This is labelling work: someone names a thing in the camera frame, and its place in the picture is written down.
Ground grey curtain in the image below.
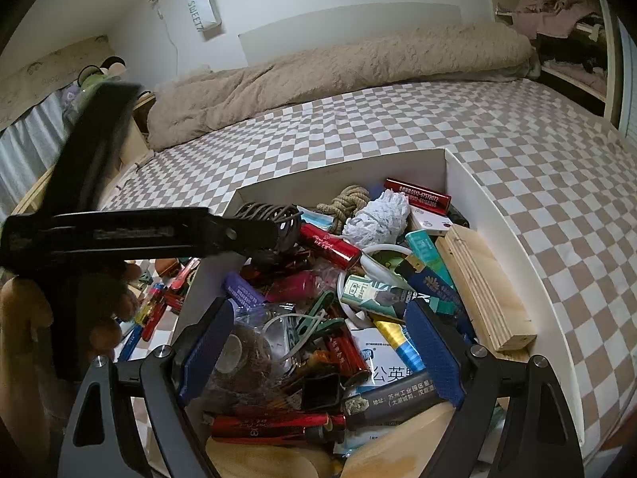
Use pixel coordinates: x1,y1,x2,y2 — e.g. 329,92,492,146
0,90,70,210

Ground red metallic tube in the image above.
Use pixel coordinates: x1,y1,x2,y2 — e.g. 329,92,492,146
299,223,362,272

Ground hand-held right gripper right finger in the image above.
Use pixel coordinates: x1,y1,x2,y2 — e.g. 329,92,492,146
404,300,585,478

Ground person's left hand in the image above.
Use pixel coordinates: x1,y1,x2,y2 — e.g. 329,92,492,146
88,263,143,355

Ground beige rope knot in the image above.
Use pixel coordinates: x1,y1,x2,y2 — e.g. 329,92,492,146
317,185,381,235

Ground small white box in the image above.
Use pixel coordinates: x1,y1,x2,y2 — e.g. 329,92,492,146
410,209,461,237

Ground checkered bed sheet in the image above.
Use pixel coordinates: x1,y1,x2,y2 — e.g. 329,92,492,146
94,77,637,464

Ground black square cap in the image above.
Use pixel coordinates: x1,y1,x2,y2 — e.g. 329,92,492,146
301,373,344,411

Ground blue face mask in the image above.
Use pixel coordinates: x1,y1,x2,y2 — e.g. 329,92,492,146
297,208,335,232

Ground green clothes peg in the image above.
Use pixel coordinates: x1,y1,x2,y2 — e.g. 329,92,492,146
293,291,352,344

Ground dark clothes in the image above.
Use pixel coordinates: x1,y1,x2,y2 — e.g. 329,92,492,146
535,17,610,83

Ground white hanging tissue bag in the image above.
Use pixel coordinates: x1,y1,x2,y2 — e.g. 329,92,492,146
184,0,225,39

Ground clear plastic bag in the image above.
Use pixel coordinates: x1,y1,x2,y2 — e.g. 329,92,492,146
206,304,299,399

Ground yellow striped packet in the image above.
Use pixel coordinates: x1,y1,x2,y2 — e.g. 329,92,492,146
132,281,167,342

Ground black coil spring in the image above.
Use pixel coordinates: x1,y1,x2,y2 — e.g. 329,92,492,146
233,202,303,255

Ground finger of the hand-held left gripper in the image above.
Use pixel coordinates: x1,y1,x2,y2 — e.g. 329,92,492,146
211,210,283,256

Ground red gold-print lighter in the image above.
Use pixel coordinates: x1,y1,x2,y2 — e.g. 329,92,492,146
318,331,373,384

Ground plywood block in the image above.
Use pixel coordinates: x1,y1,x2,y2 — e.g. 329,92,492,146
435,224,538,354

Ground beige printed valance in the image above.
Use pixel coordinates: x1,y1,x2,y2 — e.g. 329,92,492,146
0,35,111,130

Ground white container box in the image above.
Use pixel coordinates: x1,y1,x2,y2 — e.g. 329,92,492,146
127,147,563,478

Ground red metallic rectangular case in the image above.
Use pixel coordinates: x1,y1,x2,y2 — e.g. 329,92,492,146
383,178,453,216

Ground green round jar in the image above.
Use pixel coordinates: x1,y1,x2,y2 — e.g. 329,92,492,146
80,67,123,95

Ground wooden bedside shelf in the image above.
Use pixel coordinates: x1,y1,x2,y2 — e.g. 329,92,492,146
10,90,156,220

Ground white headboard panel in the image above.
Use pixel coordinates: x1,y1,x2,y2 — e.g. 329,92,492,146
238,4,463,67

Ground white plastic ring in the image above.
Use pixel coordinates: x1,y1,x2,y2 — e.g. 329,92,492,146
338,243,414,327

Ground long red metallic lighter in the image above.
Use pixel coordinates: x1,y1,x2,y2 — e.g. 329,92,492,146
211,411,346,446

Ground flat wooden piece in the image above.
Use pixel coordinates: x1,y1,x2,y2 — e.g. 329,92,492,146
206,438,344,478

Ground pink clothes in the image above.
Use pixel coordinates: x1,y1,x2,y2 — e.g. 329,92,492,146
498,0,605,39

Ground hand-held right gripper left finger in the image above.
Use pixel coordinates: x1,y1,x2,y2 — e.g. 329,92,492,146
59,298,234,478

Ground white blue medicine box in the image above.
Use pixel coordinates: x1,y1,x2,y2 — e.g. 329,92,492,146
348,329,429,394

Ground beige duvet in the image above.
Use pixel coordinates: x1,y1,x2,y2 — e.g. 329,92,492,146
147,22,541,153

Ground green white packet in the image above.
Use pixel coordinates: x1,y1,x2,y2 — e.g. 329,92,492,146
343,274,409,322

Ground grey lighter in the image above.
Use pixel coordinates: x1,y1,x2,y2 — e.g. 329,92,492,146
343,371,451,431

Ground navy gold-print box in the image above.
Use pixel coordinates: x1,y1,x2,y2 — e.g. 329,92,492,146
395,254,479,344

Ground yellow and blue tube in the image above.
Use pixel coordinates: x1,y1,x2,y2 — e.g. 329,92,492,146
373,319,424,372

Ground person's left forearm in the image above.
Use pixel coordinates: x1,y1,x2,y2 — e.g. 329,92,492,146
0,276,61,478

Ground white yarn bundle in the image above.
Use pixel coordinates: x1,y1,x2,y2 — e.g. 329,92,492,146
343,190,414,245

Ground wooden disc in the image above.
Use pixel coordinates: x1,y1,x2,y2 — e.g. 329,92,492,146
343,401,459,478

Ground purple lighter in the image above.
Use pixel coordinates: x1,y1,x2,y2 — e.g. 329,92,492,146
222,271,264,310

